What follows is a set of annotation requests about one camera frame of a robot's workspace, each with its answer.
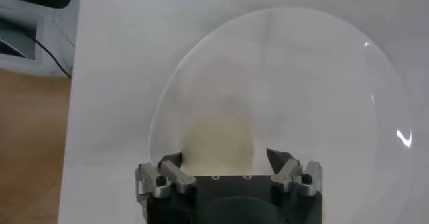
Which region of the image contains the white steamed baozi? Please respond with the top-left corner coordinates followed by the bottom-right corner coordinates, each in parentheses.
top-left (180, 114), bottom-right (255, 176)

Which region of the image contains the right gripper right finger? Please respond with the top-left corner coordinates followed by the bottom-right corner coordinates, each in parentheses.
top-left (266, 148), bottom-right (323, 197)

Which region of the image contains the white side table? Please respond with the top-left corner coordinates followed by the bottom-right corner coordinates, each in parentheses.
top-left (0, 0), bottom-right (80, 78)

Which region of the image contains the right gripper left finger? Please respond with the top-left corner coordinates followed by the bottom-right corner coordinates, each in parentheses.
top-left (135, 151), bottom-right (197, 203)

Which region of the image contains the round white plate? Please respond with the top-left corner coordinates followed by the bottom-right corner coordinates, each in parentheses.
top-left (149, 7), bottom-right (415, 224)

